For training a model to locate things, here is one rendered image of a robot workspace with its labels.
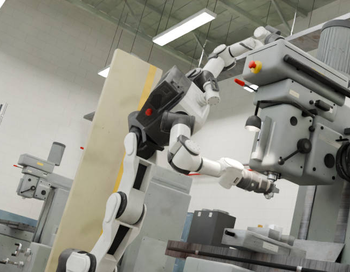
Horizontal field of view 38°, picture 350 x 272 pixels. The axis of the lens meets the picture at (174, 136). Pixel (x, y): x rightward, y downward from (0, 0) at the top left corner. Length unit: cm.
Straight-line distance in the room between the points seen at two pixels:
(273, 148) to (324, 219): 51
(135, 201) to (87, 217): 122
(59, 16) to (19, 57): 135
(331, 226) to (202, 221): 64
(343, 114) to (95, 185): 194
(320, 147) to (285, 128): 21
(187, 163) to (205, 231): 64
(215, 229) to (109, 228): 52
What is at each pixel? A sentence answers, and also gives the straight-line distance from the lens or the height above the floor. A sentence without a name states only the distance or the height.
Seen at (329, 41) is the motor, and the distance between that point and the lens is 281.
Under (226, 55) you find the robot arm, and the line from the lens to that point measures 291.
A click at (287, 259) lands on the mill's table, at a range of 206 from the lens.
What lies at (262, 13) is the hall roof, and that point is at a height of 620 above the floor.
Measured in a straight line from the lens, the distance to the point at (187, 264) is 234.
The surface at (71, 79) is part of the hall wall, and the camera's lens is 1176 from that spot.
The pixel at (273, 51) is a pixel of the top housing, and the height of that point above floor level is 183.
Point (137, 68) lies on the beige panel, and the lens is 409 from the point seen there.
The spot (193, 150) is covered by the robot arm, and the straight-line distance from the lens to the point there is 209.
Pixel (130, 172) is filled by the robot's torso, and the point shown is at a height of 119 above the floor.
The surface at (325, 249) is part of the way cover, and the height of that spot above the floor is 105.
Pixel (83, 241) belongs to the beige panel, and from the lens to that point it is 381.
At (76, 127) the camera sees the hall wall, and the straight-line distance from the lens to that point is 1161.
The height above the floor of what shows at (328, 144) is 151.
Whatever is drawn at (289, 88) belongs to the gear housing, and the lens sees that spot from 241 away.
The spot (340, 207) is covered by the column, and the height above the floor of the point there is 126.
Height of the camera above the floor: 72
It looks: 15 degrees up
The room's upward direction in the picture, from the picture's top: 15 degrees clockwise
